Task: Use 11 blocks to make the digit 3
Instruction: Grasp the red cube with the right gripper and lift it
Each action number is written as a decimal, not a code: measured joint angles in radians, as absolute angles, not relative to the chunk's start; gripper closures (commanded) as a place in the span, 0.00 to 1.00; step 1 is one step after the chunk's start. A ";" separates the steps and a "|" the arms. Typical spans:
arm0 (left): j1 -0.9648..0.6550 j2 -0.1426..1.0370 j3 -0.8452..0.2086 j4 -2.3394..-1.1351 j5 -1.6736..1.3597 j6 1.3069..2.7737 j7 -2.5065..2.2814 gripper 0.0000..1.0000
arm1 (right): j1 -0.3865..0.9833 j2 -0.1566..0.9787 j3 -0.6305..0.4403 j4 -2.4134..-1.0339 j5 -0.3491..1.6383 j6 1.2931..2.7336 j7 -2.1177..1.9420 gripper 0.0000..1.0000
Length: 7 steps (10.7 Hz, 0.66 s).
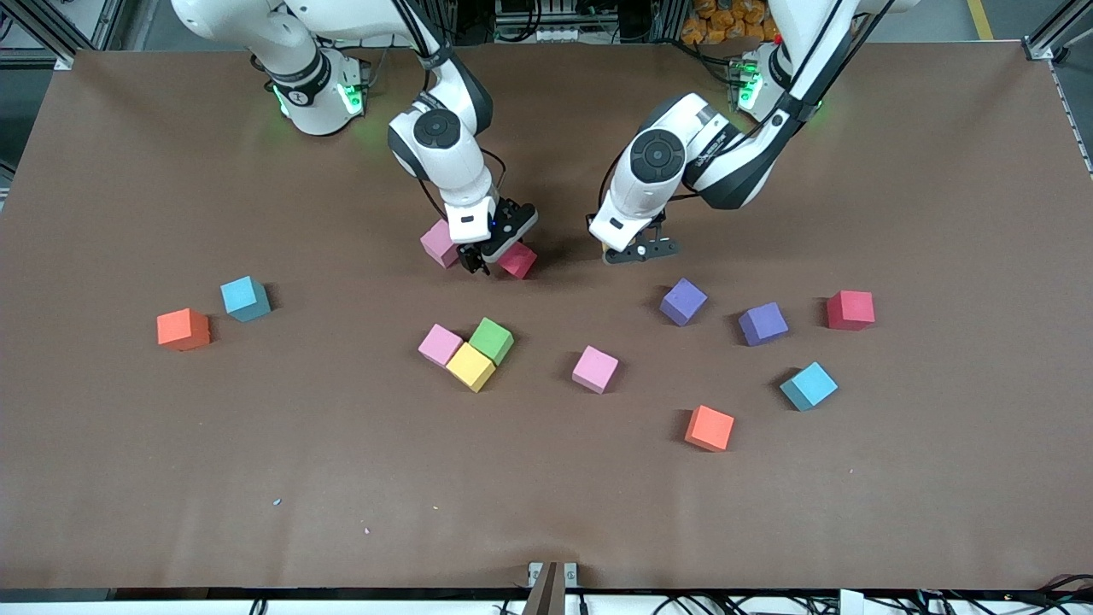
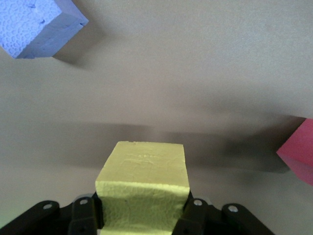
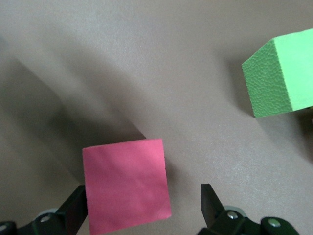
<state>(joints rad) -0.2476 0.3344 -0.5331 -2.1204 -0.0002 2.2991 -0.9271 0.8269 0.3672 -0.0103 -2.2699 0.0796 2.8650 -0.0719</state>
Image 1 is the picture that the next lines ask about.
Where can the aluminium frame profile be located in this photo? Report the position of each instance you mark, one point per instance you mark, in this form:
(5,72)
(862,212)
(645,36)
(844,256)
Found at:
(61,60)
(1037,49)

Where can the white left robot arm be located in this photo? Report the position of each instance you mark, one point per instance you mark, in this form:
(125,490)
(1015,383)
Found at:
(657,155)

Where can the aluminium table side rail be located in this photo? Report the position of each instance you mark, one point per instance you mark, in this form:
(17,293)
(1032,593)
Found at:
(1078,128)

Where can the purple foam cube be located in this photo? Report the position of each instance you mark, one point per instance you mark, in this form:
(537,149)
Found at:
(762,324)
(683,301)

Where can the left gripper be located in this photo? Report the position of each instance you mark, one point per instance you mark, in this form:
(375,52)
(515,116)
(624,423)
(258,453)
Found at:
(590,218)

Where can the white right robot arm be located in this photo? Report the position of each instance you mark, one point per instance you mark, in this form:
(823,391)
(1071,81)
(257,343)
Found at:
(437,130)

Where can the black equipment rack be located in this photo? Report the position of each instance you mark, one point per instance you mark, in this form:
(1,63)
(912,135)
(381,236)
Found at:
(615,21)

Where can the orange foam cube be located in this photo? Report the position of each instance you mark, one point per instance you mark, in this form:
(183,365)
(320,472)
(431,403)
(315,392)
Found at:
(184,329)
(710,428)

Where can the crimson foam cube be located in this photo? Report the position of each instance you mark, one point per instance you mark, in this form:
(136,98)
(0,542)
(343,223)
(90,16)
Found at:
(519,263)
(850,310)

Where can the metal table edge bracket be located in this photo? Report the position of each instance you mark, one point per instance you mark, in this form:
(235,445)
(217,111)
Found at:
(570,572)

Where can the orange snack bags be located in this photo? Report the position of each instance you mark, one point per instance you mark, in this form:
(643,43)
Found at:
(721,24)

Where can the pink foam cube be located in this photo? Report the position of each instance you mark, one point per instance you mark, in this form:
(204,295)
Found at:
(440,345)
(435,243)
(595,369)

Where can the green foam cube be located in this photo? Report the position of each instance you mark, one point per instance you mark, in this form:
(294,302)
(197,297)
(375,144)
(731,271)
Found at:
(491,340)

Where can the brown mounting post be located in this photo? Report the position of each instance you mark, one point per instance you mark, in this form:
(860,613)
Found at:
(545,594)

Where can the blue foam cube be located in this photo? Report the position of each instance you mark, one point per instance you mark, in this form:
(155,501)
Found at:
(809,386)
(245,298)

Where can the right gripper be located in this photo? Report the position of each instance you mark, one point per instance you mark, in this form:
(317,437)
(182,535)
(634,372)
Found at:
(470,256)

